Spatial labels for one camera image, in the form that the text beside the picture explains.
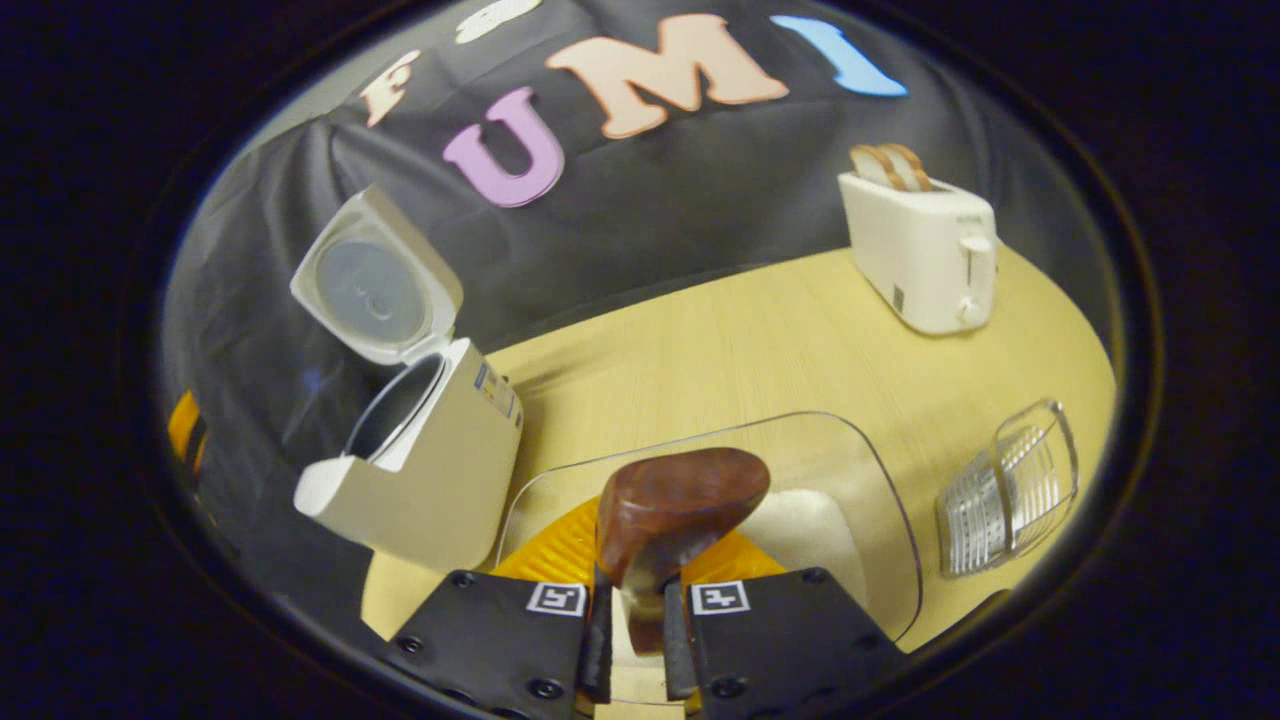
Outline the brown bread slice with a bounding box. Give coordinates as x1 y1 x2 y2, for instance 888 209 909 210
880 143 933 193
850 145 906 191

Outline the white toaster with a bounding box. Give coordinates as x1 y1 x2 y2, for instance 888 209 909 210
838 170 999 336

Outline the brown wooden spoon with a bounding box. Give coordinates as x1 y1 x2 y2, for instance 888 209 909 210
597 447 772 656

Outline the black backdrop cloth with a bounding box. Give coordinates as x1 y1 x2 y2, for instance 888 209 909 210
158 0 1111 621

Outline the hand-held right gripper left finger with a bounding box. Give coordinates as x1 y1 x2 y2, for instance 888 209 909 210
385 497 613 720

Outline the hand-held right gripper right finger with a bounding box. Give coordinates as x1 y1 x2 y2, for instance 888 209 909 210
665 530 906 720

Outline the clear plastic tray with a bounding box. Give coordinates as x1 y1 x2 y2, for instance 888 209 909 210
495 411 923 646

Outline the white rice cooker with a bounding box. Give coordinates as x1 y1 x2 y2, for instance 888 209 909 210
290 183 524 573

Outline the clear chopstick holder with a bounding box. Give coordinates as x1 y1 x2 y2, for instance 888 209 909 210
936 399 1079 579

